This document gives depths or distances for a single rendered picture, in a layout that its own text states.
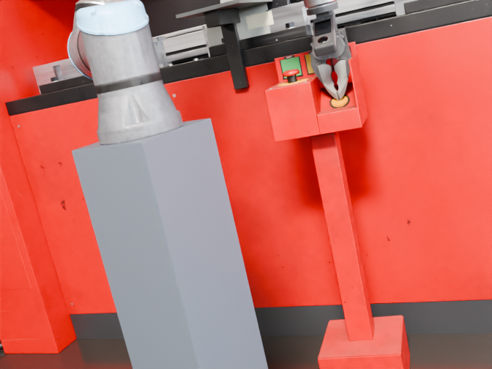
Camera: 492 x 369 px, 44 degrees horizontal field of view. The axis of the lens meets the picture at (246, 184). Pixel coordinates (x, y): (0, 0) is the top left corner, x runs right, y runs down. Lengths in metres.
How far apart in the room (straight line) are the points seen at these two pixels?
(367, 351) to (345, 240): 0.27
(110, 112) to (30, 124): 1.12
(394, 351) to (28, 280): 1.26
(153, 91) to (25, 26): 1.36
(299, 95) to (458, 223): 0.59
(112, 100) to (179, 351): 0.45
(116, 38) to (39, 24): 1.40
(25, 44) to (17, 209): 0.59
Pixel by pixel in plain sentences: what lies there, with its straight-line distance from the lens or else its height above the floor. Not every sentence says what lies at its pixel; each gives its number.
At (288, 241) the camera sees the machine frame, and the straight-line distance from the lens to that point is 1.83.
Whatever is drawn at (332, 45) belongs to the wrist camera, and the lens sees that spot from 1.32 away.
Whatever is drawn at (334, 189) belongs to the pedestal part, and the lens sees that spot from 1.47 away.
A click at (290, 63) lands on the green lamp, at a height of 0.82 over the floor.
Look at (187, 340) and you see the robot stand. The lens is 1.09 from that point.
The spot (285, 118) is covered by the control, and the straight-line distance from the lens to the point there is 1.40.
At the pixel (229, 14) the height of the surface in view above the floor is 0.97.
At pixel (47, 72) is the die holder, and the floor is 0.94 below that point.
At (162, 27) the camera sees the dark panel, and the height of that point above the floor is 1.03.
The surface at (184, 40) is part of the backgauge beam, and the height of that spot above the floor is 0.95.
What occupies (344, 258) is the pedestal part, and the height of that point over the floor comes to 0.34.
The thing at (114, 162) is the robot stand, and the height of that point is 0.75.
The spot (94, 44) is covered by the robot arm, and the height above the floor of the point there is 0.94.
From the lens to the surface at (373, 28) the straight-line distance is 1.64.
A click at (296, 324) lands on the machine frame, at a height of 0.04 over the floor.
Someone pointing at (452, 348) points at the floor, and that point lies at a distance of 1.79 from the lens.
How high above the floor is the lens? 0.88
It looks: 12 degrees down
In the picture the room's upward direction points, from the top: 13 degrees counter-clockwise
